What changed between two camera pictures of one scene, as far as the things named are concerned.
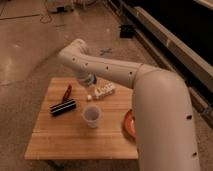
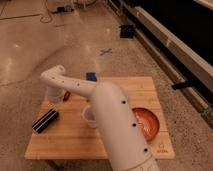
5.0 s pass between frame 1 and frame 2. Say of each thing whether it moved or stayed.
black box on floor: stayed
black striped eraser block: moved
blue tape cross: stayed
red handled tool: stayed
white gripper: moved
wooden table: stayed
